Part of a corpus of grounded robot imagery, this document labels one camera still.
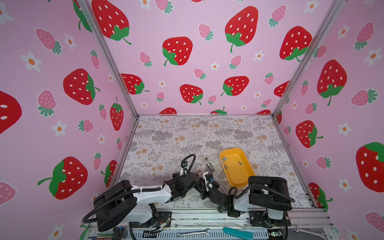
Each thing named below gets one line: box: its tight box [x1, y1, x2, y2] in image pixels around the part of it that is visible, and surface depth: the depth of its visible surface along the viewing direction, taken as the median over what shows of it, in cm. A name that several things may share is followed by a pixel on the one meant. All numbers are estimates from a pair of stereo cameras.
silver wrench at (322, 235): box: [294, 226, 327, 240], surface depth 71 cm
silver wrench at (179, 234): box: [176, 228, 211, 238], surface depth 72 cm
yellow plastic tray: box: [219, 147, 256, 188], surface depth 95 cm
